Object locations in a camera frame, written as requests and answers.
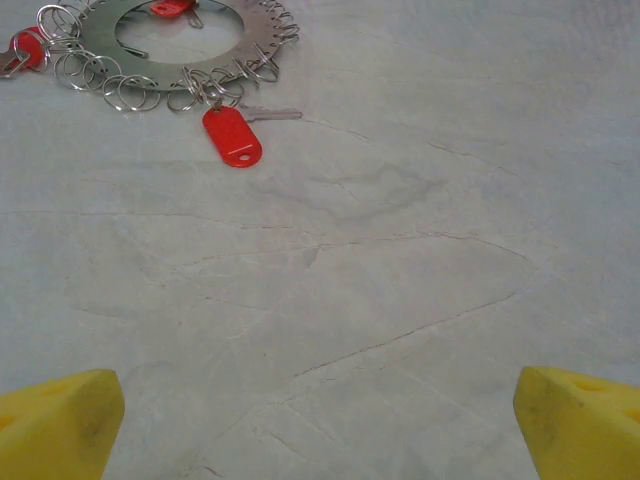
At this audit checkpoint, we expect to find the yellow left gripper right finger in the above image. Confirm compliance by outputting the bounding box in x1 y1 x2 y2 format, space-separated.
513 365 640 480

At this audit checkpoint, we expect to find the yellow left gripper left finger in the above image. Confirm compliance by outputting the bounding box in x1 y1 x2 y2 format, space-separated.
0 369 125 480

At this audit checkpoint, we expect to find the red oval key tag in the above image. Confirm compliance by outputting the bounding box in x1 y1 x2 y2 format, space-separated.
12 25 51 69
201 103 263 169
148 0 196 16

